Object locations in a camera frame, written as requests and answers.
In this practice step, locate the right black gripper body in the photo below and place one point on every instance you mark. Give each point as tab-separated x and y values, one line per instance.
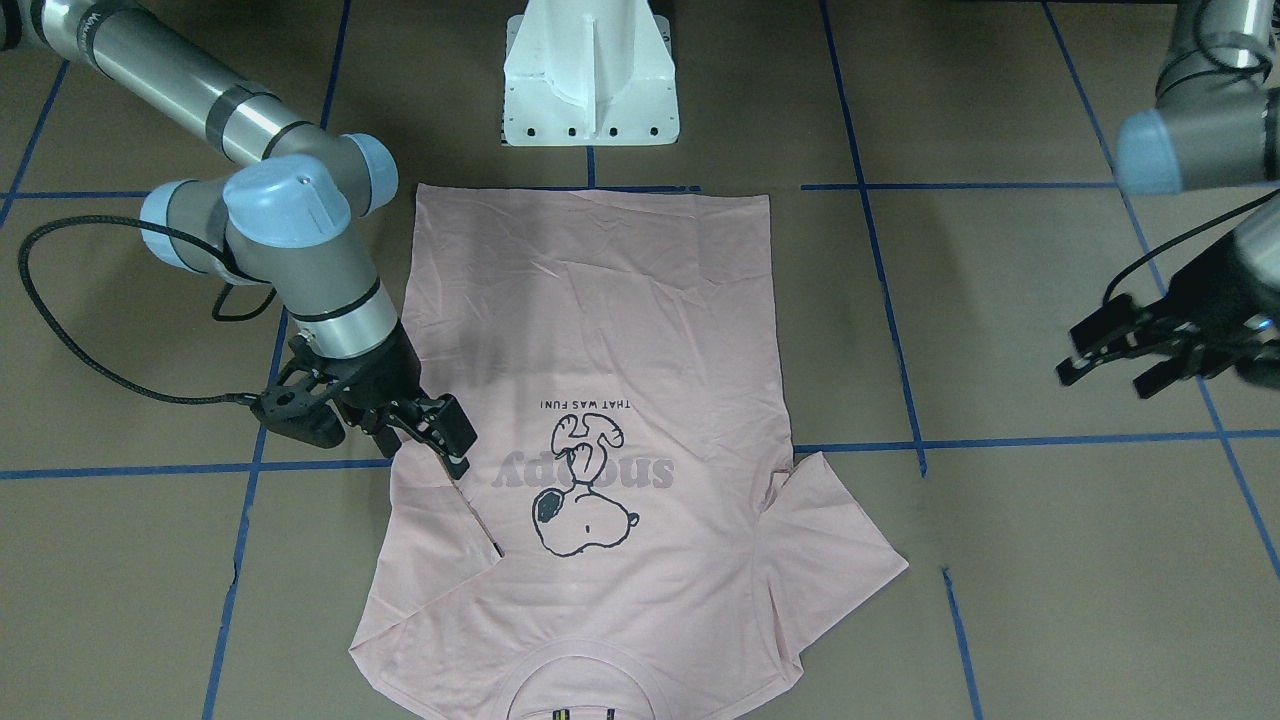
385	378

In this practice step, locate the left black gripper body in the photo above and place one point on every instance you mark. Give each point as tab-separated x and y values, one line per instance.
1228	322

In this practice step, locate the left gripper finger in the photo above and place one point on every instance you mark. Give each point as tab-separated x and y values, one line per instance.
1185	364

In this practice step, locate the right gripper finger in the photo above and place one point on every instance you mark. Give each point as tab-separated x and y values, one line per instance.
383	432

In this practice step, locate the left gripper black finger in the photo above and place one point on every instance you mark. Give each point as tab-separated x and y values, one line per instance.
1120	329

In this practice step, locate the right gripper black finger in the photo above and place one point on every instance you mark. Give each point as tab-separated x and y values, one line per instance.
441	424

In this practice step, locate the pink Snoopy t-shirt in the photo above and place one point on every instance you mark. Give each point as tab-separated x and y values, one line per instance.
634	538

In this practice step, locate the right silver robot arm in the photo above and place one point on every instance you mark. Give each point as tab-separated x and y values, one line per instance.
282	220

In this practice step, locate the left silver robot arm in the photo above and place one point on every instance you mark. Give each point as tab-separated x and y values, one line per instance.
1213	125

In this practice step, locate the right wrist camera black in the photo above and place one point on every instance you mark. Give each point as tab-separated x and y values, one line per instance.
296	405

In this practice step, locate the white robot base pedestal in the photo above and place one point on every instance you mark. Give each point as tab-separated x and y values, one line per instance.
589	73

